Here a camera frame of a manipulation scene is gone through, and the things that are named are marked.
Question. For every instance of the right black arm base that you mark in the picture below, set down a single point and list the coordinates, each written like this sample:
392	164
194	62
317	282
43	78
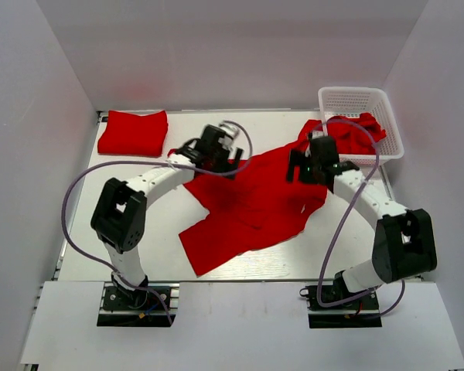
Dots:
361	313

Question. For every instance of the red t-shirt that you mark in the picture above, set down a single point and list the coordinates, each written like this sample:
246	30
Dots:
134	135
349	139
256	210

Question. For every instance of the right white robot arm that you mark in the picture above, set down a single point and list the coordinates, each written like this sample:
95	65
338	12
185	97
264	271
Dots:
404	242

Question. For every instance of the white plastic basket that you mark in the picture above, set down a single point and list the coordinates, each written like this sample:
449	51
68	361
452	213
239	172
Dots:
351	102

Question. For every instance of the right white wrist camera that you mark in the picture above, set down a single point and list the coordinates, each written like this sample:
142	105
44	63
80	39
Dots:
310	137

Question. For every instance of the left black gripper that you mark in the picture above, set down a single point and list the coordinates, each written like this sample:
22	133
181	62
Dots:
227	168

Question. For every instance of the crumpled red t-shirt in basket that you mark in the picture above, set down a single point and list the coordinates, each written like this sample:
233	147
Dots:
349	139

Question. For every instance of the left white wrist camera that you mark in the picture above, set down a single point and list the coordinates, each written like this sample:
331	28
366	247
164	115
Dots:
231	132

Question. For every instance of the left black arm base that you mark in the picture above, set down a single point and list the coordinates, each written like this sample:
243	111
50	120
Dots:
147	311

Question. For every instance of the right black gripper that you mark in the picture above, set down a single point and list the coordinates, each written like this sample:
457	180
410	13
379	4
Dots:
297	158

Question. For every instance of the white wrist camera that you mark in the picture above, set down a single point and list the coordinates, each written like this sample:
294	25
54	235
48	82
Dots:
310	137
231	132

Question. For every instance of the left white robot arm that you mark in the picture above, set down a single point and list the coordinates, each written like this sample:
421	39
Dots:
120	213

